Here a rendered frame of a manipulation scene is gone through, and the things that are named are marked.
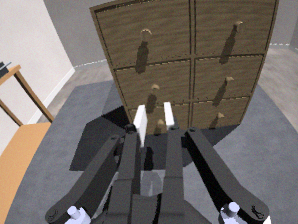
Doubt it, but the brown wooden drawer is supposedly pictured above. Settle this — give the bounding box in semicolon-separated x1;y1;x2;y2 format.
194;0;275;54
115;58;190;107
191;96;249;128
96;0;190;66
193;54;263;100
129;102;189;134

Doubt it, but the small wooden chest of drawers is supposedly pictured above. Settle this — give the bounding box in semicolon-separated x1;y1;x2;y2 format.
89;0;279;129

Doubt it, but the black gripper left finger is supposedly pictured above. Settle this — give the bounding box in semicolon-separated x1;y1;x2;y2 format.
45;105;147;224

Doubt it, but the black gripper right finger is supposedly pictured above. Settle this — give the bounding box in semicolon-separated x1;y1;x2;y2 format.
158;102;269;224

